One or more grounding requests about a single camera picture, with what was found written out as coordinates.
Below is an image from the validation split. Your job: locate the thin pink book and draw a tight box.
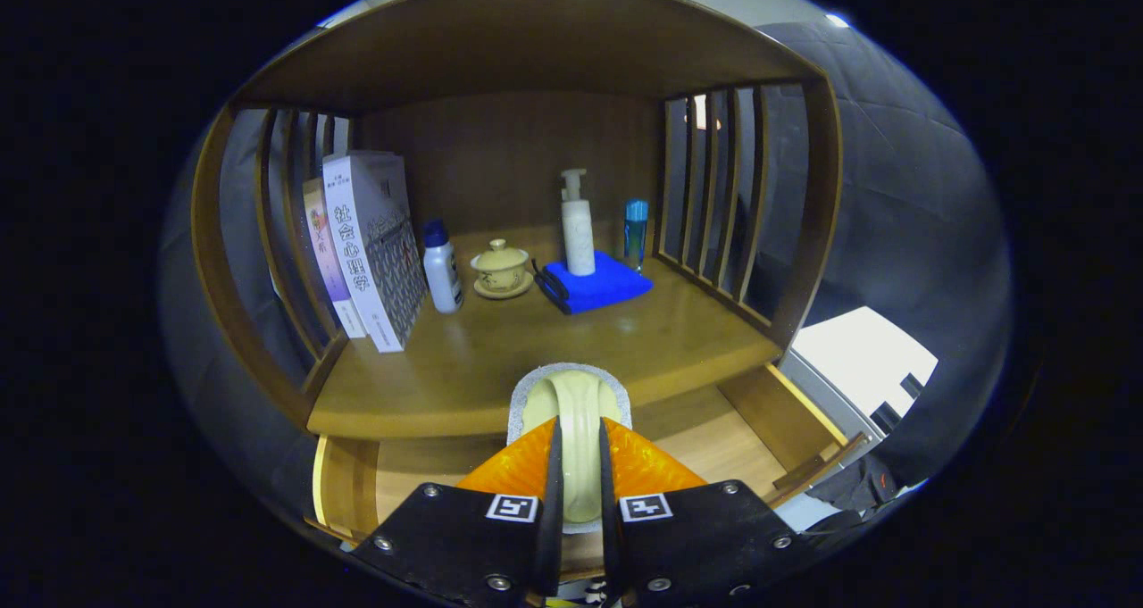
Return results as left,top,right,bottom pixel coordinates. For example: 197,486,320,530
302,177,369,339

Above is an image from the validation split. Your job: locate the clear blue bottle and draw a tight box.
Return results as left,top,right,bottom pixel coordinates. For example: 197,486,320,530
623,199,649,271

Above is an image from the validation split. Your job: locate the brown wooden cabinet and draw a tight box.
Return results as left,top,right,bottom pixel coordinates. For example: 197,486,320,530
190,0,845,444

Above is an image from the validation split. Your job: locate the folded blue cloth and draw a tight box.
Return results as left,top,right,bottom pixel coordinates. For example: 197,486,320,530
531,251,655,315

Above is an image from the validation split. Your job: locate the yellow lidded tea bowl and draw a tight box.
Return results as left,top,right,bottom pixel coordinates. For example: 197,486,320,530
470,238,535,300

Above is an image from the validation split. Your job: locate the curved wooden drawer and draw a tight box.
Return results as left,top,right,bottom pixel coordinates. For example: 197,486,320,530
310,362,872,582

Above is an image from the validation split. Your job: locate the dark cloth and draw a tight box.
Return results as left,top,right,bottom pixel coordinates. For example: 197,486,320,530
804,429,934,512

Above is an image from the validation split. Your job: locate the grey sponge with yellow handle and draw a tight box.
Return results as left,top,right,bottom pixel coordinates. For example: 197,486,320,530
506,362,633,535

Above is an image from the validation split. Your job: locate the thick white book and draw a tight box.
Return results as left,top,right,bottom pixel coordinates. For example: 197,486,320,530
321,150,429,354

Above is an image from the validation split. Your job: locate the white pump bottle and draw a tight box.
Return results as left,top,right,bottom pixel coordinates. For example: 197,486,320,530
560,169,597,277

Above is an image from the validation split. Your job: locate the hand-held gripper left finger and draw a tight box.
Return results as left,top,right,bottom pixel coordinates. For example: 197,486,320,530
348,416,565,607

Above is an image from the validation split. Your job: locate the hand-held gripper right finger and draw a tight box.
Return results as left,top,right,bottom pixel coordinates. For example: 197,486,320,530
597,416,809,607

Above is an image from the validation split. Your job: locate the wooden countertop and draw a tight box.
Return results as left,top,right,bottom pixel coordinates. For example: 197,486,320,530
306,224,784,439

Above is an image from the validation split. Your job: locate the white bottle with blue cap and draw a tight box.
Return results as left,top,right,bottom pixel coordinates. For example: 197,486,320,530
421,220,464,314

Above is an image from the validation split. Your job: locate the grey white appliance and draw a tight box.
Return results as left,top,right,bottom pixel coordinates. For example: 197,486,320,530
780,306,940,439

